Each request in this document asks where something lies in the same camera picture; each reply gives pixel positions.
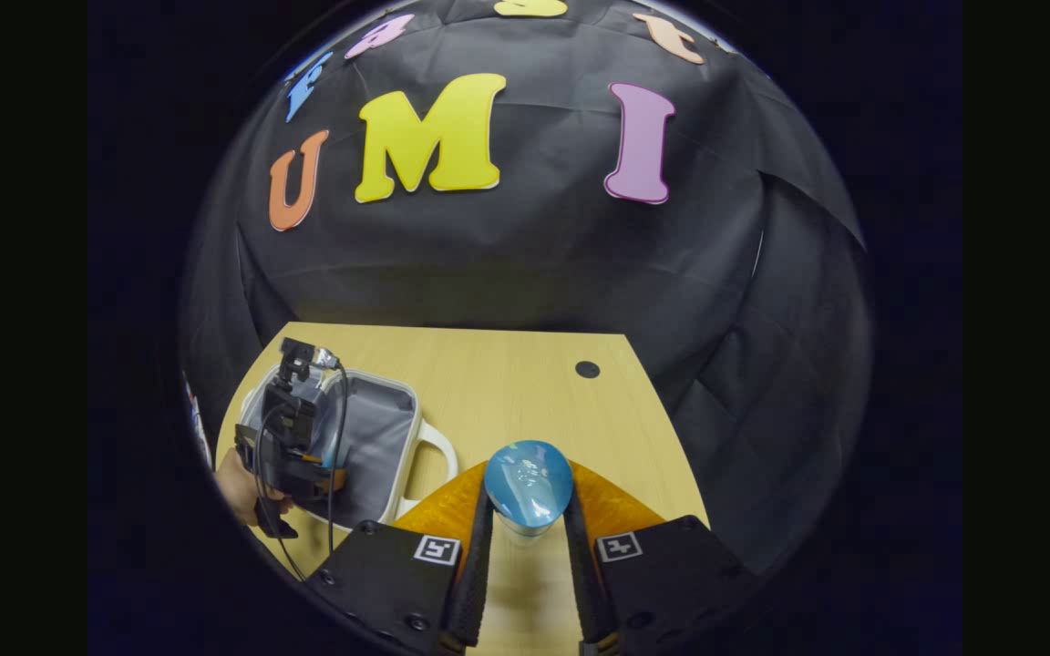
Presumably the blue capped bottle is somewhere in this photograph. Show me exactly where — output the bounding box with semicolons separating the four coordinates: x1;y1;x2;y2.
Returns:
484;440;574;539

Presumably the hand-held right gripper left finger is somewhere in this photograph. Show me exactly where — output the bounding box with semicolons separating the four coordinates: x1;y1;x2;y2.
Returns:
306;460;497;656

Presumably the black backdrop cloth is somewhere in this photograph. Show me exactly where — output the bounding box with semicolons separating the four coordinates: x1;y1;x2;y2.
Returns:
180;0;872;575

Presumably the white suitcase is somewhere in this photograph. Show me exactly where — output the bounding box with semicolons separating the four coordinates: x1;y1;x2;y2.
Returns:
235;364;459;534

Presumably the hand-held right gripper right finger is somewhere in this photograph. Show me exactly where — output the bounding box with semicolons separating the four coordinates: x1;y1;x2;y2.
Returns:
563;460;763;656

